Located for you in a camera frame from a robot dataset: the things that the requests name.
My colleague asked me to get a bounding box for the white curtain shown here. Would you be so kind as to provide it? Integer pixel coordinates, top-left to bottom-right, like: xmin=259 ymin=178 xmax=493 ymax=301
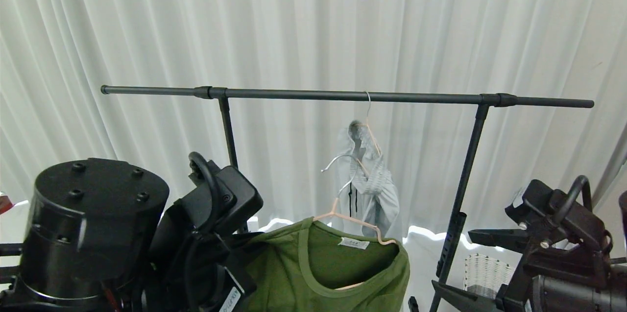
xmin=0 ymin=0 xmax=627 ymax=254

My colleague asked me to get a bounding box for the white laundry basket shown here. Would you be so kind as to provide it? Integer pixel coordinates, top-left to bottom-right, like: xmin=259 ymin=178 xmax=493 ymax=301
xmin=464 ymin=253 xmax=515 ymax=300

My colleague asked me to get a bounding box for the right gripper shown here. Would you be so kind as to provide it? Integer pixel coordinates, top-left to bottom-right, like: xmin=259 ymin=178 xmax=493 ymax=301
xmin=431 ymin=228 xmax=627 ymax=312

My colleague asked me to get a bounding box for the pink clothes hanger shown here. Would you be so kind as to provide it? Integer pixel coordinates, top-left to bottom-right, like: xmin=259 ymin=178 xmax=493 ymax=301
xmin=362 ymin=92 xmax=383 ymax=158
xmin=313 ymin=154 xmax=397 ymax=290

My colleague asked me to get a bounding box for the green garment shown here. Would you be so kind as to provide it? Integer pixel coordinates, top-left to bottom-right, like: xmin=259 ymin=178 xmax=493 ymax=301
xmin=240 ymin=217 xmax=411 ymax=312

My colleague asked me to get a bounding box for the black clothes rack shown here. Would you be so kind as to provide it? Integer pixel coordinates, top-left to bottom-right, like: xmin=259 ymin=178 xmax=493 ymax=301
xmin=100 ymin=85 xmax=594 ymax=312

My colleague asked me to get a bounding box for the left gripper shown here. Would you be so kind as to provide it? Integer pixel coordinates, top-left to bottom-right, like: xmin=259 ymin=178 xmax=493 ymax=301
xmin=186 ymin=252 xmax=258 ymax=312

